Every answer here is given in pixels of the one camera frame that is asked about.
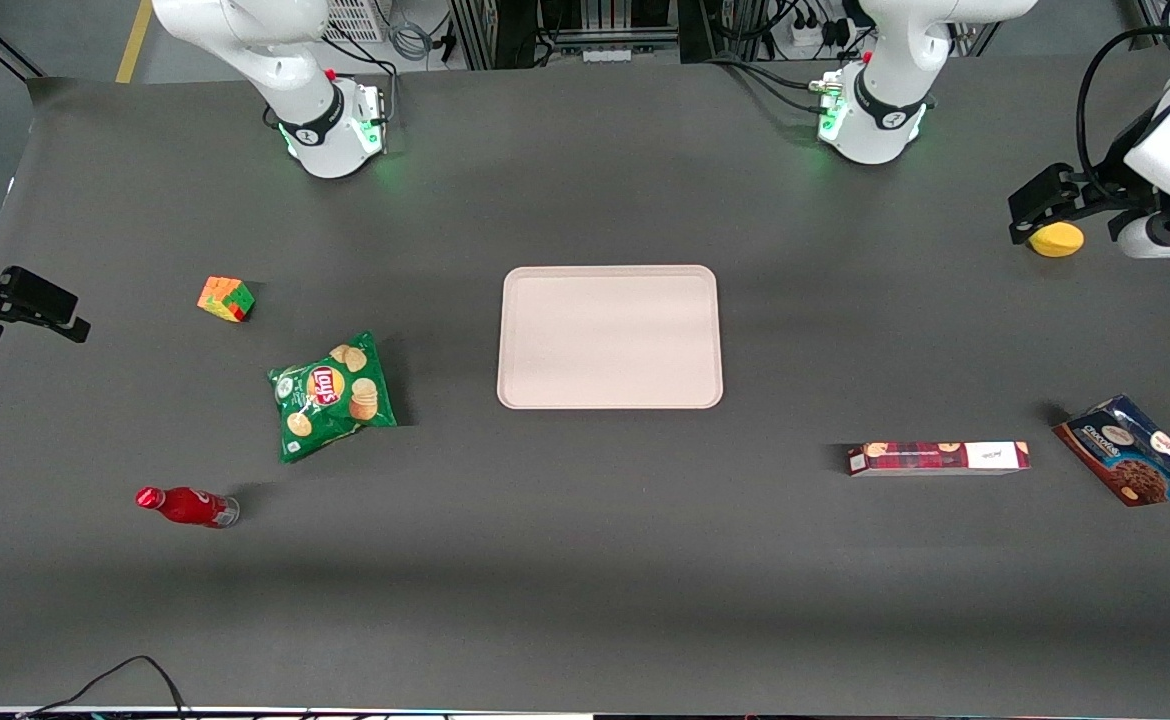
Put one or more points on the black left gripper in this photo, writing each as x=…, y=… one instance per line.
x=1111, y=172

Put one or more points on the red cookie box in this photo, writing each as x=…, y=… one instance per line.
x=935, y=458

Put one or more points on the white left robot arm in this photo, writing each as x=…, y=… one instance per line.
x=885, y=90

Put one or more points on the blue chocolate cookie bag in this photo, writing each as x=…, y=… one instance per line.
x=1130, y=450

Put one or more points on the beige plastic tray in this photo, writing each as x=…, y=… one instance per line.
x=610, y=337

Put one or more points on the yellow lemon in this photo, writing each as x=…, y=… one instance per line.
x=1057, y=240

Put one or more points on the colourful puzzle cube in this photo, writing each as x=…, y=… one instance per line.
x=226, y=299

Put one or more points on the red soda bottle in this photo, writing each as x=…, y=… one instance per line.
x=190, y=506

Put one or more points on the white power strip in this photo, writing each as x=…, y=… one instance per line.
x=807, y=35

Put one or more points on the green chips bag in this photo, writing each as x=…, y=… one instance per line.
x=330, y=397

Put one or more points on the white perforated panel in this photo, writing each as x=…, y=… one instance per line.
x=355, y=20

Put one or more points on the aluminium equipment rack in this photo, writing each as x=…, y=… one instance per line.
x=565, y=30

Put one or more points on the dark grey table mat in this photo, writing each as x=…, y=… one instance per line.
x=585, y=560

